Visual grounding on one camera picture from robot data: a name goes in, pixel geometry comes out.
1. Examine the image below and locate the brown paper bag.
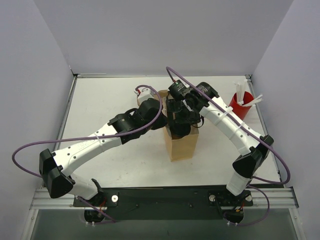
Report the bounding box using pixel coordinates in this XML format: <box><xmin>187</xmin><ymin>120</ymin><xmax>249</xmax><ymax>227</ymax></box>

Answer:
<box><xmin>158</xmin><ymin>90</ymin><xmax>204</xmax><ymax>162</ymax></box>

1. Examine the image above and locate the black coffee cup lid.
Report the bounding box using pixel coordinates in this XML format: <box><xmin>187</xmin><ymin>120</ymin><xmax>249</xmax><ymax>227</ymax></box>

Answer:
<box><xmin>169</xmin><ymin>123</ymin><xmax>191</xmax><ymax>139</ymax></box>

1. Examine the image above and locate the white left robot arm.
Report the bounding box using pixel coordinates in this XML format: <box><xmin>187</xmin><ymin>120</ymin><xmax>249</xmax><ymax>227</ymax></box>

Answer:
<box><xmin>39</xmin><ymin>98</ymin><xmax>167</xmax><ymax>206</ymax></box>

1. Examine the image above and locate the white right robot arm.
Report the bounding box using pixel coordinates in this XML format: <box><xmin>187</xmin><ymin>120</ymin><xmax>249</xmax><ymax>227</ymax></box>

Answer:
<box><xmin>165</xmin><ymin>80</ymin><xmax>274</xmax><ymax>196</ymax></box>

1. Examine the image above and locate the red cylindrical holder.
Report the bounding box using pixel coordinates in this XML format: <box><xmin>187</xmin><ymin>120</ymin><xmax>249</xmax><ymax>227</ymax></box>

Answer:
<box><xmin>228</xmin><ymin>91</ymin><xmax>254</xmax><ymax>120</ymax></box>

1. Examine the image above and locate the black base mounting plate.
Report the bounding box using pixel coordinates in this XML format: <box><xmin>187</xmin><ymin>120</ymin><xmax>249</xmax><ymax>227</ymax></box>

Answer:
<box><xmin>72</xmin><ymin>184</ymin><xmax>254</xmax><ymax>221</ymax></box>

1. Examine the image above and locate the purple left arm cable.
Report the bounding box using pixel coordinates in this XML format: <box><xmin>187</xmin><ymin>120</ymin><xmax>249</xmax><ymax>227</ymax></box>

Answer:
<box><xmin>11</xmin><ymin>84</ymin><xmax>163</xmax><ymax>179</ymax></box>

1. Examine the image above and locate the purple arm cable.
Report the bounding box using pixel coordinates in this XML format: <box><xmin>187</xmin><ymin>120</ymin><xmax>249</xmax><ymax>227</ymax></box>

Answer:
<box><xmin>11</xmin><ymin>84</ymin><xmax>163</xmax><ymax>179</ymax></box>
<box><xmin>165</xmin><ymin>66</ymin><xmax>291</xmax><ymax>185</ymax></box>

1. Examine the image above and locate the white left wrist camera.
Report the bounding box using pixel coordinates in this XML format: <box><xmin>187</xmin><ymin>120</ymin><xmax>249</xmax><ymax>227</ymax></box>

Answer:
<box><xmin>134</xmin><ymin>87</ymin><xmax>154</xmax><ymax>102</ymax></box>

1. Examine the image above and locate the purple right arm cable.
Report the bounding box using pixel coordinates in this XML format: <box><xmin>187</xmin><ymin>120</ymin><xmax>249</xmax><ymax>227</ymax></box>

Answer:
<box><xmin>165</xmin><ymin>66</ymin><xmax>291</xmax><ymax>185</ymax></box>

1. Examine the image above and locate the aluminium frame rail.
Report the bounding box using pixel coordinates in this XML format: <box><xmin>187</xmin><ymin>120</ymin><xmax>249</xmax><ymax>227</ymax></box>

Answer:
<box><xmin>29</xmin><ymin>188</ymin><xmax>298</xmax><ymax>210</ymax></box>

